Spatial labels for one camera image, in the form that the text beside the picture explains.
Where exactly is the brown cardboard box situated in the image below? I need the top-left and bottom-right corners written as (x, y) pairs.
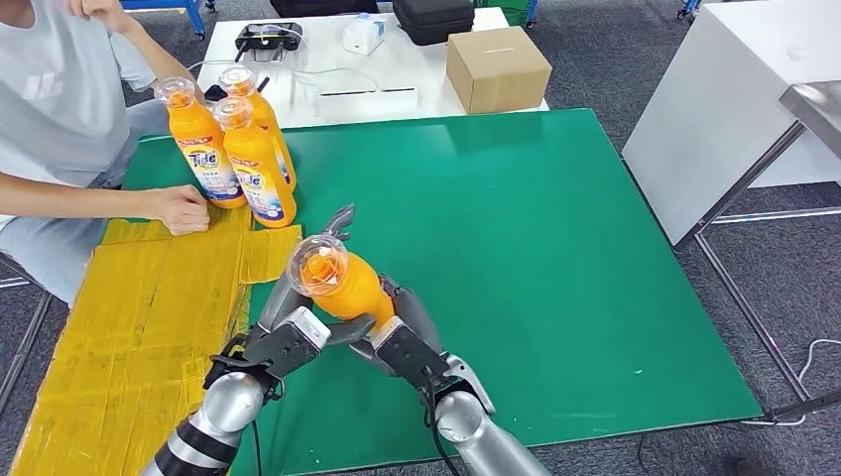
top-left (445, 26), bottom-right (553, 116)

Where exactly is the yellow taped cardboard sheet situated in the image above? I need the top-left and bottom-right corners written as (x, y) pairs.
top-left (11, 204), bottom-right (303, 476)

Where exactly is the person's right hand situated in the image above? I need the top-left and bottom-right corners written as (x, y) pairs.
top-left (147, 184), bottom-right (211, 238)

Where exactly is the long white box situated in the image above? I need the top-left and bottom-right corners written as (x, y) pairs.
top-left (316, 86), bottom-right (420, 120)

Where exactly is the white floor cable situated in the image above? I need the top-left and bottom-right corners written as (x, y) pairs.
top-left (745, 339), bottom-right (841, 428)

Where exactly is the person's left hand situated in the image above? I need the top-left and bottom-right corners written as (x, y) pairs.
top-left (65, 0), bottom-right (133, 34)

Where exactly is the white tissue box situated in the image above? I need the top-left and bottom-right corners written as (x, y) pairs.
top-left (342, 13), bottom-right (387, 57)

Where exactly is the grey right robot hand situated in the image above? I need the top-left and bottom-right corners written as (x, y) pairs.
top-left (348, 276), bottom-right (446, 374)

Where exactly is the person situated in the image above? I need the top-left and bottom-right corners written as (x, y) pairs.
top-left (0, 0), bottom-right (211, 306)

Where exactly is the grey metal table frame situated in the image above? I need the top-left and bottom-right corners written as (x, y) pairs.
top-left (672, 121), bottom-right (841, 425)

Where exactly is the black carry case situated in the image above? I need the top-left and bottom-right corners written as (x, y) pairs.
top-left (392, 0), bottom-right (476, 48)

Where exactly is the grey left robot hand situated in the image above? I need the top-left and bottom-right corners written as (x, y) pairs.
top-left (257, 204), bottom-right (377, 348)

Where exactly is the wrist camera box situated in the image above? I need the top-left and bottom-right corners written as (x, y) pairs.
top-left (209, 306), bottom-right (332, 389)
top-left (369, 316), bottom-right (454, 392)

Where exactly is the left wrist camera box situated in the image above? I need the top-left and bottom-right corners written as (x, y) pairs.
top-left (209, 306), bottom-right (332, 389)

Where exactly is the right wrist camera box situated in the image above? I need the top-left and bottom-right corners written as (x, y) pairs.
top-left (369, 316), bottom-right (454, 392)

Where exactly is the black handheld controller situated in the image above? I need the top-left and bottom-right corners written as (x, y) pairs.
top-left (234, 22), bottom-right (304, 64)

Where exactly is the white side table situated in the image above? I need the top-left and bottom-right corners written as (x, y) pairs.
top-left (620, 0), bottom-right (841, 246)

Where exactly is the orange Tide detergent bottle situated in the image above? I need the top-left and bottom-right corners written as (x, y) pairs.
top-left (154, 77), bottom-right (249, 211)
top-left (287, 234), bottom-right (397, 336)
top-left (213, 96), bottom-right (299, 230)
top-left (218, 65), bottom-right (299, 191)

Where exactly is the steel table top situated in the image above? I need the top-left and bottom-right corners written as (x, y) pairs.
top-left (779, 79), bottom-right (841, 159)

